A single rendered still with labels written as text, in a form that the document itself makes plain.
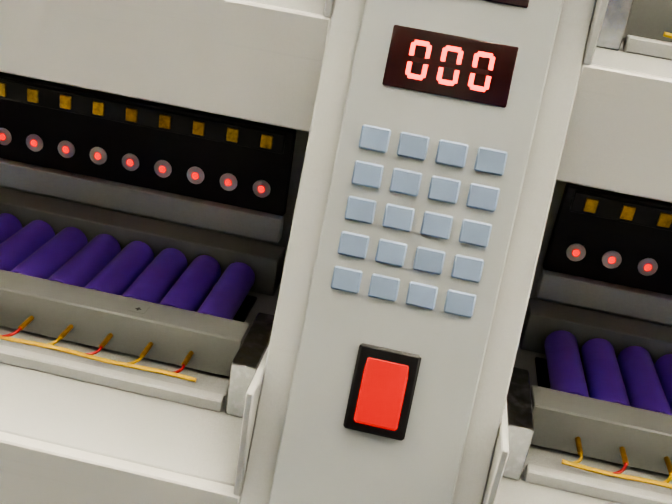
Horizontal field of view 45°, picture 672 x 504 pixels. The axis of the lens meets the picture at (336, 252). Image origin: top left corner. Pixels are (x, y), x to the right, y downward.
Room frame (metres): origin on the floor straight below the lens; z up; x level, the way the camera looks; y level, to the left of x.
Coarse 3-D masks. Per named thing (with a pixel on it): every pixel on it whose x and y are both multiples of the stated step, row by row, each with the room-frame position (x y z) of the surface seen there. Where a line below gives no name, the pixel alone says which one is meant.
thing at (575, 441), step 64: (576, 192) 0.46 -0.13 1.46; (576, 256) 0.47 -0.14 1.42; (640, 256) 0.47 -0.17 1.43; (576, 320) 0.46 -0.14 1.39; (512, 384) 0.37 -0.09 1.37; (576, 384) 0.40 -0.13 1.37; (640, 384) 0.41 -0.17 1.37; (512, 448) 0.35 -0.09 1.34; (576, 448) 0.37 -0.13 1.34; (640, 448) 0.37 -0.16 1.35
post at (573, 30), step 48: (336, 0) 0.31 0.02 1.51; (576, 0) 0.30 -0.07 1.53; (336, 48) 0.31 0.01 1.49; (576, 48) 0.30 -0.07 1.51; (336, 96) 0.31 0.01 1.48; (336, 144) 0.31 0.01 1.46; (528, 192) 0.30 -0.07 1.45; (528, 240) 0.30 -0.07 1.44; (288, 288) 0.31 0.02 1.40; (528, 288) 0.30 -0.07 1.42; (288, 336) 0.31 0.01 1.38; (288, 384) 0.31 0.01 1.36; (480, 384) 0.30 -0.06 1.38; (480, 432) 0.30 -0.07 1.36; (480, 480) 0.30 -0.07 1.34
